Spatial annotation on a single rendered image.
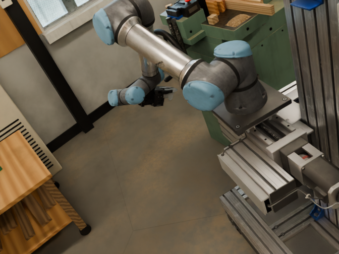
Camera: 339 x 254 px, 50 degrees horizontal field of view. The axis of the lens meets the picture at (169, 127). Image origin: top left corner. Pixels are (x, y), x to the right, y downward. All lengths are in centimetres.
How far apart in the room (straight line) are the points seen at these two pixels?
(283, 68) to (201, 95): 104
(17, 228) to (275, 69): 174
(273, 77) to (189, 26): 56
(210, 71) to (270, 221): 83
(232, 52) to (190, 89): 18
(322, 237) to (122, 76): 219
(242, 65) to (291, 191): 41
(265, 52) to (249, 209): 78
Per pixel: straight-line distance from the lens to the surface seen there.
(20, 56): 288
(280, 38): 201
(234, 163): 125
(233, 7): 184
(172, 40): 171
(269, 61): 198
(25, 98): 296
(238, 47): 119
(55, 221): 228
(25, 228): 236
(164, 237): 208
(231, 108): 128
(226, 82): 113
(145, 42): 122
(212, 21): 175
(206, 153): 240
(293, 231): 166
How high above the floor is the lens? 160
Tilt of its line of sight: 36 degrees down
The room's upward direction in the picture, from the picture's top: 24 degrees counter-clockwise
